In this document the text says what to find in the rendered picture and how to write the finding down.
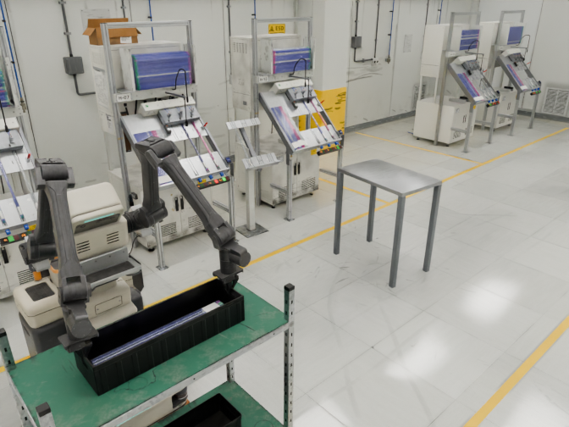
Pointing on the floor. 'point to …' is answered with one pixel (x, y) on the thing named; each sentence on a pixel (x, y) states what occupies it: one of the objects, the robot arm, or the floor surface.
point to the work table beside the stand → (406, 179)
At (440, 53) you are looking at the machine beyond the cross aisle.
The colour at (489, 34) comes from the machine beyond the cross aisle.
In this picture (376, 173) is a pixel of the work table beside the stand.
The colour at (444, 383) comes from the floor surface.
